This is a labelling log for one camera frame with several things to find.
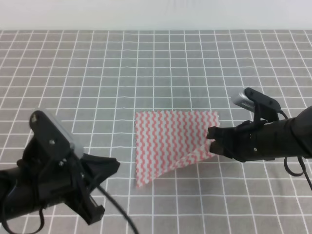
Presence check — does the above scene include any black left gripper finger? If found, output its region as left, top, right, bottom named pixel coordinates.
left=65, top=188, right=105, bottom=224
left=80, top=154, right=120, bottom=192

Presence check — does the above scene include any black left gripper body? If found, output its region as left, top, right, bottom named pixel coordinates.
left=17, top=156, right=90, bottom=215

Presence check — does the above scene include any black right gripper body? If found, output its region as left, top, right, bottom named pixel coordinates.
left=229, top=120, right=295, bottom=162

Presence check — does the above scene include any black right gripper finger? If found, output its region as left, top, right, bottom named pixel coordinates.
left=206, top=126, right=234, bottom=140
left=210, top=140, right=234, bottom=158

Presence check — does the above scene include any pink wavy striped towel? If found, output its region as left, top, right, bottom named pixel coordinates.
left=135, top=110, right=220, bottom=187

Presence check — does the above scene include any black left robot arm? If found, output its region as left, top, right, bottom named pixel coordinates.
left=0, top=154, right=120, bottom=225

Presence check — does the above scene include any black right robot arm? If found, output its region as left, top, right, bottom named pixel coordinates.
left=206, top=107, right=312, bottom=162

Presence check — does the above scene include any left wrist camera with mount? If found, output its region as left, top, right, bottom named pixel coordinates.
left=29, top=110, right=84, bottom=161

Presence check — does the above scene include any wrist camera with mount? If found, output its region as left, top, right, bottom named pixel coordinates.
left=29, top=110, right=84, bottom=161
left=231, top=88, right=281, bottom=122

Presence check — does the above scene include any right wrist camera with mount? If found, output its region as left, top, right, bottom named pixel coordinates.
left=231, top=88, right=281, bottom=122

